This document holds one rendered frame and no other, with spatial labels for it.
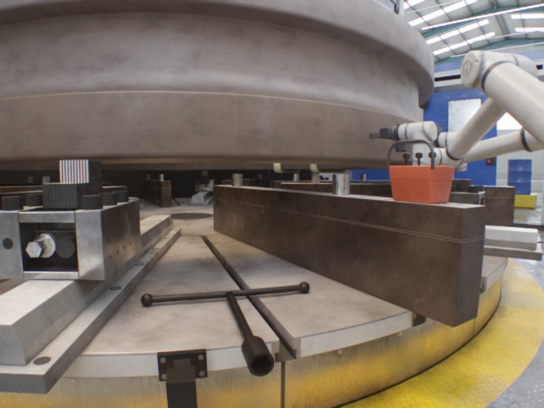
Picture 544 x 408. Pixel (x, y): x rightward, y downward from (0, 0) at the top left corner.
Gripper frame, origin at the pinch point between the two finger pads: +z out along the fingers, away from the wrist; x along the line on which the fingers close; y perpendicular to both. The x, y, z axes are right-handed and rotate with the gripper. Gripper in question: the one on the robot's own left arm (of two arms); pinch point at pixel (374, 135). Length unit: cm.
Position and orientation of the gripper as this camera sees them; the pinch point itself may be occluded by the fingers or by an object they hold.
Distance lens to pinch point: 186.9
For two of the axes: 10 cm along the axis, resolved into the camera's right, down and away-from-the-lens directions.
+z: -5.8, -0.7, 8.1
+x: -8.1, 0.5, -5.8
